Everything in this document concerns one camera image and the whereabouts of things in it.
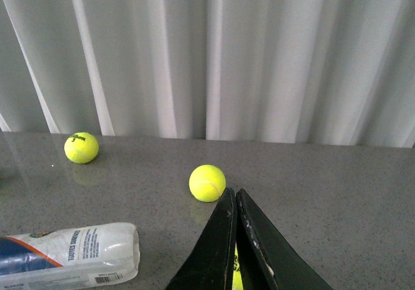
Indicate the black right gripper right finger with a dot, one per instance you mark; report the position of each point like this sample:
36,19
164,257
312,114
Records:
267,260

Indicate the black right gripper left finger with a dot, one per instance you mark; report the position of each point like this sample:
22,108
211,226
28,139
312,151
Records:
210,264

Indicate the Wilson tennis ball can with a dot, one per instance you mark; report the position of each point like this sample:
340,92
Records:
74,258

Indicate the Roland Garros tennis ball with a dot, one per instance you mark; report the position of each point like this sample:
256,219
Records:
237,283

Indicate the plain tennis ball centre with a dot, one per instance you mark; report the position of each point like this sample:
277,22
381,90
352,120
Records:
207,183

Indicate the Wilson tennis ball far left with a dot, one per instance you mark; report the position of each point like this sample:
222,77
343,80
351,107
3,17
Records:
81,147

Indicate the white pleated curtain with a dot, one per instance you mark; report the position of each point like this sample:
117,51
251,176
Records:
289,71

